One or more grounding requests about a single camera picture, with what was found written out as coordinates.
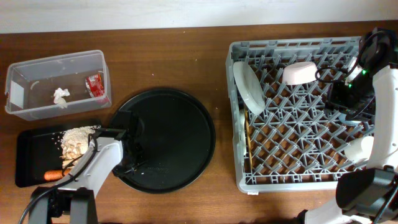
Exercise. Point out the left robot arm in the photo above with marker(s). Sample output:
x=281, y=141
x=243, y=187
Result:
x=110, y=150

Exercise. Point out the white napkin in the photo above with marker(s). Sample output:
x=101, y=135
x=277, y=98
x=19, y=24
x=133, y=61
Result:
x=59, y=95

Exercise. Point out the grey plastic dishwasher rack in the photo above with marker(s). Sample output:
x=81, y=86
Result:
x=296, y=144

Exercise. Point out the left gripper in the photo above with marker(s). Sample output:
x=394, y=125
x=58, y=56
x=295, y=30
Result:
x=141, y=156

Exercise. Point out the black rectangular tray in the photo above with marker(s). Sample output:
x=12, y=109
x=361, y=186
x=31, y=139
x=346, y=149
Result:
x=39, y=150

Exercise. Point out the rice and nut scraps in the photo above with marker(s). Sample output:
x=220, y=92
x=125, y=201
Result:
x=74, y=143

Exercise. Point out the orange carrot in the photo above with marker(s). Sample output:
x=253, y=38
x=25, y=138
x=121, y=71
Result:
x=54, y=175

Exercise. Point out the white plastic fork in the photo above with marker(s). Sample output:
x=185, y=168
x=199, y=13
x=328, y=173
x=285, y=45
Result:
x=242, y=133

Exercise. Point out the grey plate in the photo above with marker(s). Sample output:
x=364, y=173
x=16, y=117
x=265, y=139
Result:
x=249, y=87

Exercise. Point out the white cup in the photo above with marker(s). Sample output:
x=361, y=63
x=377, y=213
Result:
x=359, y=150

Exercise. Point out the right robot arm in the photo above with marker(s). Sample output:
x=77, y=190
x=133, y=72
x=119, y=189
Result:
x=370, y=194

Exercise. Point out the red sauce packet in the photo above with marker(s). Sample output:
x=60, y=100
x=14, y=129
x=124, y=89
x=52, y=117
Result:
x=94, y=85

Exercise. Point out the pink bowl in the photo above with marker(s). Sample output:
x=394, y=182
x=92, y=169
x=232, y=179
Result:
x=299, y=73

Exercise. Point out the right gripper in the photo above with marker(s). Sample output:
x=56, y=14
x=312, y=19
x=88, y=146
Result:
x=333, y=98

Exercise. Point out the wooden chopstick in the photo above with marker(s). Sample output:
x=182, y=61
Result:
x=248, y=139

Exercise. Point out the round black serving tray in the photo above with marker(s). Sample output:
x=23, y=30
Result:
x=178, y=137

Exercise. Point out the clear plastic waste bin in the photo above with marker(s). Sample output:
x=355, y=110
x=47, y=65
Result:
x=30, y=85

